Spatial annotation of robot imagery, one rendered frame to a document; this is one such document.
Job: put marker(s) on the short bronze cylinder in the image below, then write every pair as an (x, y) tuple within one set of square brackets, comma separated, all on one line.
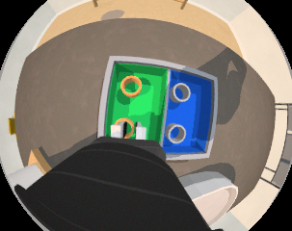
[(130, 122), (130, 79)]

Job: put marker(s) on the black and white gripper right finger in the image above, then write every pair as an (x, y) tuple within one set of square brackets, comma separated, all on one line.
[(140, 132)]

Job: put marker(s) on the grey two-compartment bin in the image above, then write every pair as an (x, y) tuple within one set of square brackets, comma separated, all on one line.
[(198, 115)]

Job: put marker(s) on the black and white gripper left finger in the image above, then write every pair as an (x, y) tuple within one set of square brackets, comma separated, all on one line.
[(116, 130)]

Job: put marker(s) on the grey metal bushing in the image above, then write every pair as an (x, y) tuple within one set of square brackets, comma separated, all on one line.
[(186, 93), (181, 135)]

